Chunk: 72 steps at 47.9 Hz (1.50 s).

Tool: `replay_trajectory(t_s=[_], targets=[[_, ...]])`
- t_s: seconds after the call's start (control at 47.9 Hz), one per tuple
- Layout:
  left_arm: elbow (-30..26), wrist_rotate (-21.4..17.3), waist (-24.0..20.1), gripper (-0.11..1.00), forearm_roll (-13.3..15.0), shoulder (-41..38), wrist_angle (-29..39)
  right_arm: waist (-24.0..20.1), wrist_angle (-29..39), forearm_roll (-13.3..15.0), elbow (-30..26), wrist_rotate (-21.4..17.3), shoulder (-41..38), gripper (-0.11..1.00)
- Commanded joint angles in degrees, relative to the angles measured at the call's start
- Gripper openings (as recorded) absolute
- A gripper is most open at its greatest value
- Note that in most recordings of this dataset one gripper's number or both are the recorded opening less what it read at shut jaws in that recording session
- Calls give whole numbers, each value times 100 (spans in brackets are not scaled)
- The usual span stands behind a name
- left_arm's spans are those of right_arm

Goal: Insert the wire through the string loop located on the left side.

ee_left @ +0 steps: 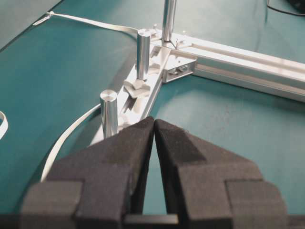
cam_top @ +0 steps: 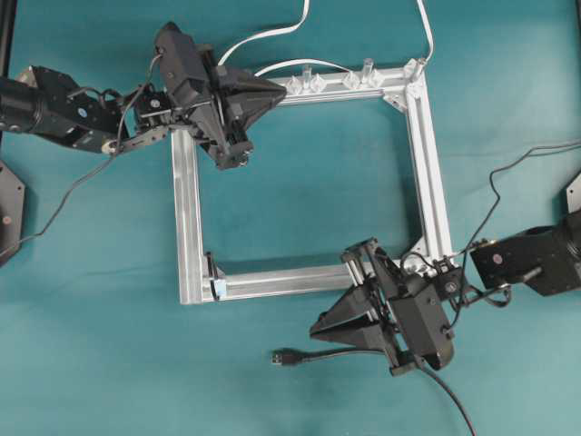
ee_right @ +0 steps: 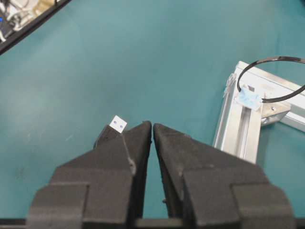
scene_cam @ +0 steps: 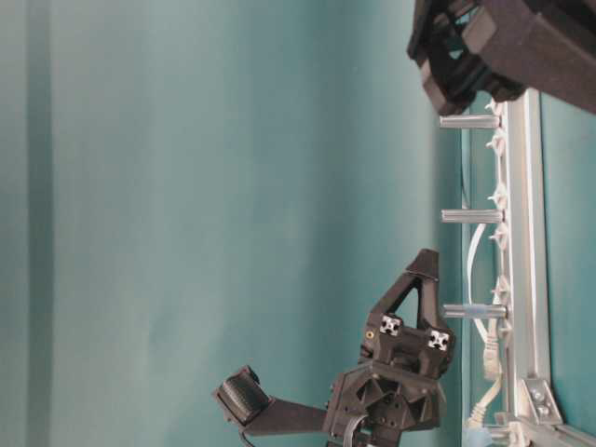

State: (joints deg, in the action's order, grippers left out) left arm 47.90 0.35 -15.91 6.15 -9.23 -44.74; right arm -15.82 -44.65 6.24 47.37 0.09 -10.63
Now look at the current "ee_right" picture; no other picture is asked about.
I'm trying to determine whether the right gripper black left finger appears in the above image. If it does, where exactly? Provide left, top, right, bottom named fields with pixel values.
left=26, top=121, right=152, bottom=229

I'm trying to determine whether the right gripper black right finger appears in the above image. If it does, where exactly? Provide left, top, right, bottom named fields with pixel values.
left=153, top=124, right=296, bottom=229

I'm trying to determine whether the black usb cable wire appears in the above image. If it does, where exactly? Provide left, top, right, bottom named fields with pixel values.
left=92, top=115, right=128, bottom=150

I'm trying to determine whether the aluminium extrusion frame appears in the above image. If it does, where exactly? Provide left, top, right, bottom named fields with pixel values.
left=213, top=61, right=305, bottom=163

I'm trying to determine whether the black string loop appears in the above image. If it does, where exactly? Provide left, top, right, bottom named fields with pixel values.
left=236, top=56, right=305, bottom=104

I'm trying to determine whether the black table edge rail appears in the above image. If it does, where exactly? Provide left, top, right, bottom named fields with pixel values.
left=0, top=0, right=69, bottom=54

